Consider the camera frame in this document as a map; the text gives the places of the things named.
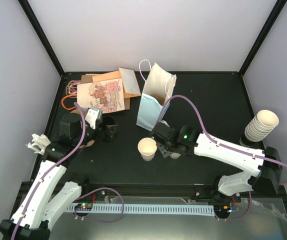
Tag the light blue cable duct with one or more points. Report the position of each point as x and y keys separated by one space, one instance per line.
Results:
x=143 y=209

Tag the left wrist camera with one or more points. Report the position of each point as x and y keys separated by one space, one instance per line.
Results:
x=94 y=117

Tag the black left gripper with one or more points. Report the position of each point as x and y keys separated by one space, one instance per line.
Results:
x=107 y=137

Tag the white plastic cutlery pile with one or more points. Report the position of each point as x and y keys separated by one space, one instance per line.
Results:
x=39 y=143

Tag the illustrated greeting card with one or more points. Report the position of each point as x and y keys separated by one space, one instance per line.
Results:
x=107 y=95

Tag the light blue paper bag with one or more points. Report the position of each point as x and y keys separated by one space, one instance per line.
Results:
x=158 y=88

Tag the rubber bands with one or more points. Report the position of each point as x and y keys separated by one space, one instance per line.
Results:
x=70 y=93

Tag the single white paper cup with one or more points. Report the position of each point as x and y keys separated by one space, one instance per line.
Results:
x=147 y=148

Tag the brown cardboard sleeve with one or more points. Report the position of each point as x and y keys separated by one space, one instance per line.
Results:
x=87 y=78

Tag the black coffee cup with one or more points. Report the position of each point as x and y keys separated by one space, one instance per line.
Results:
x=107 y=121

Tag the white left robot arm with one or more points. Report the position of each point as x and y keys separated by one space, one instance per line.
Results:
x=39 y=211

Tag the brown pulp cup carrier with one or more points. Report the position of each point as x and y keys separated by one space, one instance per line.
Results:
x=85 y=143

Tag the stack of white paper cups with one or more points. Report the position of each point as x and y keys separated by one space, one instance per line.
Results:
x=262 y=124

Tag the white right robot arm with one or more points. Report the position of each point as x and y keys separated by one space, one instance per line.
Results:
x=260 y=169

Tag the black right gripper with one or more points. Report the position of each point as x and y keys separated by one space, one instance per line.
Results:
x=165 y=153

